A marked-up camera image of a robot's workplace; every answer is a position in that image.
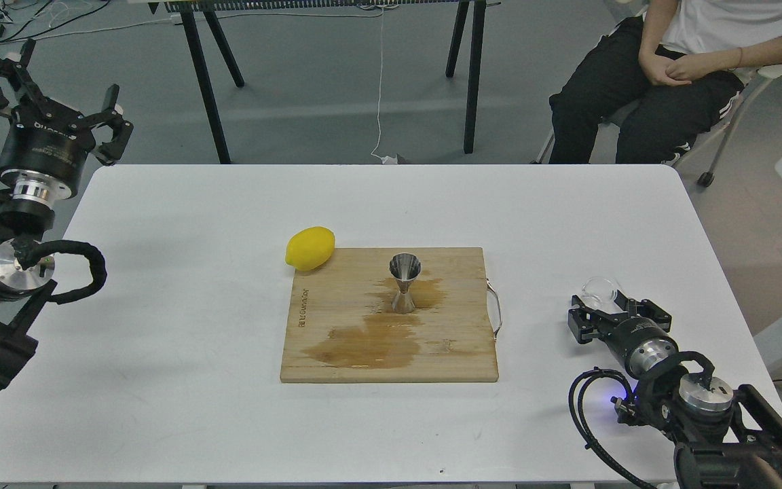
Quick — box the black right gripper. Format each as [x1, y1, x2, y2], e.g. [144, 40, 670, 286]
[567, 289, 677, 380]

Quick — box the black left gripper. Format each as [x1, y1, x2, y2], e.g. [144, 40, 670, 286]
[0, 38, 134, 204]

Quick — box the clear glass cup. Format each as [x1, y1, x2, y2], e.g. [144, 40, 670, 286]
[580, 276, 620, 310]

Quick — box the steel double jigger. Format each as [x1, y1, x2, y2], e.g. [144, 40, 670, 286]
[389, 253, 422, 314]

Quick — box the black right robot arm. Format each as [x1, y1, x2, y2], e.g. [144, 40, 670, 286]
[567, 290, 782, 488]

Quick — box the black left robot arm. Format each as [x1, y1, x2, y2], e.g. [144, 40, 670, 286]
[0, 38, 134, 392]

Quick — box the seated person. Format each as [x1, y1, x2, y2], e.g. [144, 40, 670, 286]
[549, 1, 782, 164]

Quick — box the white chair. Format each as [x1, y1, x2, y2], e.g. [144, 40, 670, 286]
[534, 58, 782, 188]

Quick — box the wooden cutting board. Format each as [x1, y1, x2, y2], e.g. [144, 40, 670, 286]
[280, 247, 499, 384]

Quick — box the yellow lemon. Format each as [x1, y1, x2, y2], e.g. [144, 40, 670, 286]
[284, 226, 335, 270]

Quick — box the black trestle table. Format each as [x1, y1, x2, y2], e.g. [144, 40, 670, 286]
[147, 0, 502, 165]

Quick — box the white hanging cable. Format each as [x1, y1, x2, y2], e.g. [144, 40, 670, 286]
[371, 5, 398, 164]

